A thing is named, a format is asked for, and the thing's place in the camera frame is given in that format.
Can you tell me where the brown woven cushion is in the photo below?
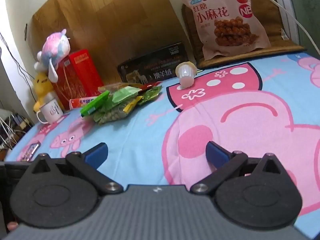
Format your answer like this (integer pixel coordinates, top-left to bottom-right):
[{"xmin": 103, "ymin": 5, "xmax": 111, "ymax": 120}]
[{"xmin": 181, "ymin": 0, "xmax": 307, "ymax": 69}]

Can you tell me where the black box with sheep picture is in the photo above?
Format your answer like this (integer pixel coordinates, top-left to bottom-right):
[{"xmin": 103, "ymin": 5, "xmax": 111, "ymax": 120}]
[{"xmin": 117, "ymin": 42, "xmax": 189, "ymax": 83}]

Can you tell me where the light green snack packet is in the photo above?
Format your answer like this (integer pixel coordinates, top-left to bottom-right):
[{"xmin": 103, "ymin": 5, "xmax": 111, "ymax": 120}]
[{"xmin": 112, "ymin": 86, "xmax": 143, "ymax": 104}]

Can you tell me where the pastel plush toy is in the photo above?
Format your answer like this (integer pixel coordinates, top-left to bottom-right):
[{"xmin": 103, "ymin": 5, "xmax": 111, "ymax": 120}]
[{"xmin": 34, "ymin": 29, "xmax": 71, "ymax": 83}]

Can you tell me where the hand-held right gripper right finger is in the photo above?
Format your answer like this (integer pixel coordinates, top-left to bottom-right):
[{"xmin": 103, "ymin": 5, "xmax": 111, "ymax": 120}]
[{"xmin": 191, "ymin": 141, "xmax": 287, "ymax": 194}]

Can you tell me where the blue cartoon pig bed sheet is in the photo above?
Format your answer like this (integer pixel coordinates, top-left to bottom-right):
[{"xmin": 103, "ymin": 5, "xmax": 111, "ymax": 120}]
[{"xmin": 5, "ymin": 51, "xmax": 320, "ymax": 240}]

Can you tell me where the flat red and white box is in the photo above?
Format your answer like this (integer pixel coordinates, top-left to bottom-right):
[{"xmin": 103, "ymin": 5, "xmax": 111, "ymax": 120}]
[{"xmin": 69, "ymin": 96, "xmax": 99, "ymax": 110}]

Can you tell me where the yellow duck plush toy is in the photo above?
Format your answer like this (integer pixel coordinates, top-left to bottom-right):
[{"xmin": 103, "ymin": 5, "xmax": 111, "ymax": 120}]
[{"xmin": 33, "ymin": 72, "xmax": 64, "ymax": 112}]

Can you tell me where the white cable bundle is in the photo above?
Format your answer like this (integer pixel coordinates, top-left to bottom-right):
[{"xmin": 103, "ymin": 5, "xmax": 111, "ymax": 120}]
[{"xmin": 0, "ymin": 109, "xmax": 34, "ymax": 154}]

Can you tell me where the clear jelly cup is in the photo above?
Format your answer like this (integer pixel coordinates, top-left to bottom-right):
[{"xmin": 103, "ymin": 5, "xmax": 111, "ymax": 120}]
[{"xmin": 175, "ymin": 62, "xmax": 197, "ymax": 88}]

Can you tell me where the red gift box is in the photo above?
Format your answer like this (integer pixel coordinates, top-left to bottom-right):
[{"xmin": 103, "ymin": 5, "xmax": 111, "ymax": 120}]
[{"xmin": 51, "ymin": 49, "xmax": 104, "ymax": 110}]

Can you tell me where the black wall cable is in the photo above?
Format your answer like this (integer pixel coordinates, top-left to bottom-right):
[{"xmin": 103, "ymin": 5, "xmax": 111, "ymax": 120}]
[{"xmin": 0, "ymin": 31, "xmax": 38, "ymax": 88}]

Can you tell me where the bright green snack packet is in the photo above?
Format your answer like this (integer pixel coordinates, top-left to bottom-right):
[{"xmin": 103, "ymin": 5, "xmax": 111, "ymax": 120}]
[{"xmin": 80, "ymin": 91, "xmax": 110, "ymax": 117}]

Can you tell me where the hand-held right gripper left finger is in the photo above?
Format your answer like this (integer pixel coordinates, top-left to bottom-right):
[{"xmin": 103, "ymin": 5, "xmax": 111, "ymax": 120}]
[{"xmin": 26, "ymin": 142, "xmax": 123, "ymax": 196}]

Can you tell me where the white enamel mug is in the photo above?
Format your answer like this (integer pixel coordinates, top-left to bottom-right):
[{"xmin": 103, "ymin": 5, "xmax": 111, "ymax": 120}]
[{"xmin": 36, "ymin": 97, "xmax": 64, "ymax": 124}]

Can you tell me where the wooden headboard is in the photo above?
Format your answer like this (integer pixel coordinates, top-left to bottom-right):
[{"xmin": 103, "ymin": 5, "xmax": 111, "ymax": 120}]
[{"xmin": 32, "ymin": 0, "xmax": 193, "ymax": 85}]

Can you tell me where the clear green pea packet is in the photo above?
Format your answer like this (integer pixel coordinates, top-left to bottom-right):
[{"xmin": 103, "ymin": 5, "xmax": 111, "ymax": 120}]
[{"xmin": 93, "ymin": 102, "xmax": 130, "ymax": 126}]

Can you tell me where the dark green panel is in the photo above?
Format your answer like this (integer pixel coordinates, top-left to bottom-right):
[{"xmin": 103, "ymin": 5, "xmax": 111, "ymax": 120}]
[{"xmin": 285, "ymin": 0, "xmax": 320, "ymax": 57}]

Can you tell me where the large pink snack bag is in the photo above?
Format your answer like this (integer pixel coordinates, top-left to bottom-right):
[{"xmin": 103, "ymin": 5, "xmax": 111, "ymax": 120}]
[{"xmin": 178, "ymin": 0, "xmax": 272, "ymax": 61}]

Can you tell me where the dark green snack packet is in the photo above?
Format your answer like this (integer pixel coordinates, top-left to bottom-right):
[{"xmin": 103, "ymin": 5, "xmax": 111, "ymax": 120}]
[{"xmin": 137, "ymin": 85, "xmax": 163, "ymax": 105}]

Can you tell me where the yellow snack packet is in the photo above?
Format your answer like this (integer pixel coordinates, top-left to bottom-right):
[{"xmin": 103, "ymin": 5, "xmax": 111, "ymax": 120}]
[{"xmin": 122, "ymin": 96, "xmax": 142, "ymax": 114}]

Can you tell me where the smartphone in clear case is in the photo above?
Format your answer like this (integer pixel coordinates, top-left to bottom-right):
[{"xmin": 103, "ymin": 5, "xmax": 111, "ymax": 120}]
[{"xmin": 16, "ymin": 141, "xmax": 42, "ymax": 162}]

